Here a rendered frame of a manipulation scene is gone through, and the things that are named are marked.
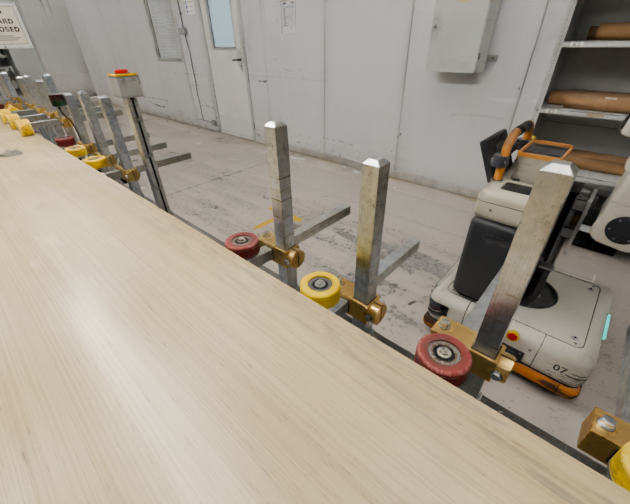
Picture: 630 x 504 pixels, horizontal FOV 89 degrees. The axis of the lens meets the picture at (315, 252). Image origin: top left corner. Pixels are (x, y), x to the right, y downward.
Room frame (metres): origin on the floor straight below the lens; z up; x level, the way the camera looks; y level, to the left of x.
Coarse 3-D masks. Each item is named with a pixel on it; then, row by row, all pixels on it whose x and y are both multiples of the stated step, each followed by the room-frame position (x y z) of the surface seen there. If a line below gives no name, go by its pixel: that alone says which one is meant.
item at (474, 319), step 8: (496, 280) 0.56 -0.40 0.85; (488, 288) 0.53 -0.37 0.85; (488, 296) 0.50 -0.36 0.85; (480, 304) 0.48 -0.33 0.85; (488, 304) 0.48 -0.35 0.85; (472, 312) 0.46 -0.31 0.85; (480, 312) 0.46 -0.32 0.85; (464, 320) 0.44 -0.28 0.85; (472, 320) 0.44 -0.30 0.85; (480, 320) 0.44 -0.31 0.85; (472, 328) 0.42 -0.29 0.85
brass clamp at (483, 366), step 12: (456, 324) 0.42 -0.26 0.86; (456, 336) 0.39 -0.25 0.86; (468, 336) 0.39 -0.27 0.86; (468, 348) 0.36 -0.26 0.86; (504, 348) 0.36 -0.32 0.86; (480, 360) 0.35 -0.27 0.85; (492, 360) 0.34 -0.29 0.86; (504, 360) 0.34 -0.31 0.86; (480, 372) 0.34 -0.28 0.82; (492, 372) 0.33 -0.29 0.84; (504, 372) 0.32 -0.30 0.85
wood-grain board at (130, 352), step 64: (0, 128) 1.99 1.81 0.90; (0, 192) 1.01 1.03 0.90; (64, 192) 1.00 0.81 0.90; (128, 192) 0.98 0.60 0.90; (0, 256) 0.62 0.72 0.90; (64, 256) 0.62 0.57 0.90; (128, 256) 0.61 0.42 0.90; (192, 256) 0.60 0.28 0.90; (0, 320) 0.42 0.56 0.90; (64, 320) 0.41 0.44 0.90; (128, 320) 0.41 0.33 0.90; (192, 320) 0.40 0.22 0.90; (256, 320) 0.40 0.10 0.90; (320, 320) 0.40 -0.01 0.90; (0, 384) 0.29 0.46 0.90; (64, 384) 0.28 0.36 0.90; (128, 384) 0.28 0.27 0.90; (192, 384) 0.28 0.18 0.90; (256, 384) 0.28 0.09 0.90; (320, 384) 0.27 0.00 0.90; (384, 384) 0.27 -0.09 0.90; (448, 384) 0.27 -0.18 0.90; (0, 448) 0.20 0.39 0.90; (64, 448) 0.20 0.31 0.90; (128, 448) 0.19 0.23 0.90; (192, 448) 0.19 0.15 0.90; (256, 448) 0.19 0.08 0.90; (320, 448) 0.19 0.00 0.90; (384, 448) 0.19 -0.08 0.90; (448, 448) 0.19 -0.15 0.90; (512, 448) 0.18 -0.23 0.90
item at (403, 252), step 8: (408, 240) 0.78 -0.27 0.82; (416, 240) 0.78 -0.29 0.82; (400, 248) 0.74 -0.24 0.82; (408, 248) 0.74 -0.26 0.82; (416, 248) 0.77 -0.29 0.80; (392, 256) 0.71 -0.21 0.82; (400, 256) 0.70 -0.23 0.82; (408, 256) 0.74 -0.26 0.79; (384, 264) 0.67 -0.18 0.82; (392, 264) 0.67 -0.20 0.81; (400, 264) 0.71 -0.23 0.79; (384, 272) 0.64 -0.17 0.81; (336, 304) 0.53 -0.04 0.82; (344, 304) 0.53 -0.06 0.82; (336, 312) 0.50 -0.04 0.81; (344, 312) 0.53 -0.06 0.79
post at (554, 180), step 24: (552, 168) 0.36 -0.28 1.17; (576, 168) 0.36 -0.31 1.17; (552, 192) 0.35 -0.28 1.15; (528, 216) 0.36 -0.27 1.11; (552, 216) 0.34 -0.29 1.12; (528, 240) 0.35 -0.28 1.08; (504, 264) 0.36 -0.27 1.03; (528, 264) 0.35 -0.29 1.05; (504, 288) 0.36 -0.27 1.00; (504, 312) 0.35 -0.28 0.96; (480, 336) 0.36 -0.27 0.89; (504, 336) 0.35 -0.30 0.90; (480, 384) 0.34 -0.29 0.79
